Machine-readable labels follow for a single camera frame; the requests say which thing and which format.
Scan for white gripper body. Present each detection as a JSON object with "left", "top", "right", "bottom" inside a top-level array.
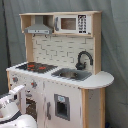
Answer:
[{"left": 0, "top": 85, "right": 26, "bottom": 120}]

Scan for white oven door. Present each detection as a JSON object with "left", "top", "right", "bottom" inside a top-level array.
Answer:
[{"left": 25, "top": 89, "right": 41, "bottom": 121}]

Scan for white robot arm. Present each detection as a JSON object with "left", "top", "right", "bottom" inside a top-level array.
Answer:
[{"left": 0, "top": 85, "right": 38, "bottom": 128}]

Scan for wooden toy kitchen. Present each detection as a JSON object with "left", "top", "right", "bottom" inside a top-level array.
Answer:
[{"left": 7, "top": 11, "right": 114, "bottom": 128}]

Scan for left red oven knob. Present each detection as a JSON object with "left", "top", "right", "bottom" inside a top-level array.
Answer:
[{"left": 12, "top": 77, "right": 18, "bottom": 83}]

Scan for red oven knob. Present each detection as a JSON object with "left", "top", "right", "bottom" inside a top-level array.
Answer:
[
  {"left": 12, "top": 77, "right": 18, "bottom": 83},
  {"left": 31, "top": 81, "right": 37, "bottom": 88}
]

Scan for right red oven knob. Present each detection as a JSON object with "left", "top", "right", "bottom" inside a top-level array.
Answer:
[{"left": 31, "top": 81, "right": 37, "bottom": 88}]

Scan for black stovetop red burners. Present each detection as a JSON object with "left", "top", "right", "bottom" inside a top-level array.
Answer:
[{"left": 18, "top": 62, "right": 55, "bottom": 73}]

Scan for white cabinet door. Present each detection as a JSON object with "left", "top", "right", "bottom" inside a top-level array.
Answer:
[{"left": 45, "top": 81, "right": 82, "bottom": 128}]

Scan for metal sink basin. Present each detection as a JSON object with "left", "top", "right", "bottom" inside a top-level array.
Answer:
[{"left": 52, "top": 68, "right": 92, "bottom": 81}]

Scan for black faucet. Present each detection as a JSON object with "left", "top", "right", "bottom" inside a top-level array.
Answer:
[{"left": 75, "top": 51, "right": 93, "bottom": 70}]

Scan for grey range hood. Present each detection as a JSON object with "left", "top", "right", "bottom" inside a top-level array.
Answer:
[{"left": 24, "top": 15, "right": 52, "bottom": 34}]

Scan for toy microwave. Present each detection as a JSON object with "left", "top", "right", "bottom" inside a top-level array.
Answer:
[{"left": 54, "top": 15, "right": 92, "bottom": 34}]

